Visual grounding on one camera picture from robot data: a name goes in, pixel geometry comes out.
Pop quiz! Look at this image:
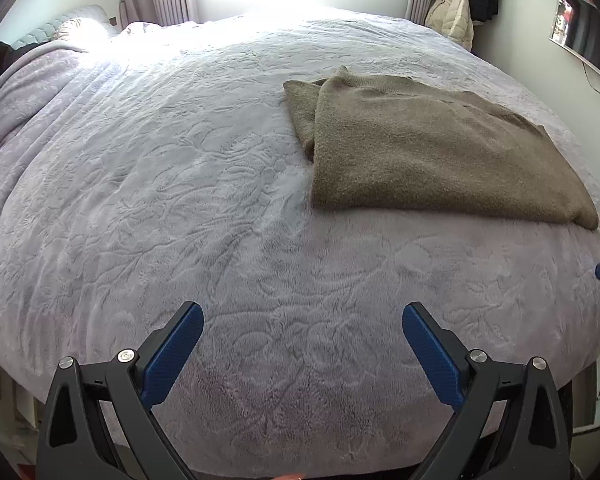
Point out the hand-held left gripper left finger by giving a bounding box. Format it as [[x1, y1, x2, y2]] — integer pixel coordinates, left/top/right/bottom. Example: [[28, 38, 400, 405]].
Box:
[[35, 301, 204, 480]]

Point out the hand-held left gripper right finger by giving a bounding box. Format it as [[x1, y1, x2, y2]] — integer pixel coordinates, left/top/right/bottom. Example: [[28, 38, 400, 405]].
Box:
[[402, 301, 573, 480]]

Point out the olive knitted sweater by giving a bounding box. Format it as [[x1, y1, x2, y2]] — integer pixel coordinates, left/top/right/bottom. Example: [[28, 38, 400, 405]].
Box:
[[283, 65, 600, 231]]

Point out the bed with lilac bedspread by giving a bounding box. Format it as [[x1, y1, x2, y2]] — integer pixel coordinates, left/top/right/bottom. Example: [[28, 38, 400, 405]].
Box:
[[0, 7, 600, 480]]

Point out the cream puffer jacket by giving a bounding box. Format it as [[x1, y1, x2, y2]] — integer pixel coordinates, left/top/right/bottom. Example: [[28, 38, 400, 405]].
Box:
[[425, 0, 475, 51]]

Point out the cream round pillow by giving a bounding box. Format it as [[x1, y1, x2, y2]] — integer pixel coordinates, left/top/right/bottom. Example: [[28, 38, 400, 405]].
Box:
[[55, 17, 113, 52]]

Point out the grey padded headboard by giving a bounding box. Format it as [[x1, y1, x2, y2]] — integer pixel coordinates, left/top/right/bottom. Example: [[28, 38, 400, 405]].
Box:
[[15, 4, 112, 48]]

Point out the wooden bed frame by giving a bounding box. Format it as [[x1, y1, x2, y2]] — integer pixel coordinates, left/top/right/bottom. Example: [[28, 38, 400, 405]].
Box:
[[0, 355, 38, 436]]

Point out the wall mounted television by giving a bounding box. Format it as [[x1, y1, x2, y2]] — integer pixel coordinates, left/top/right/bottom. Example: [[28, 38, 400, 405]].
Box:
[[550, 0, 600, 83]]

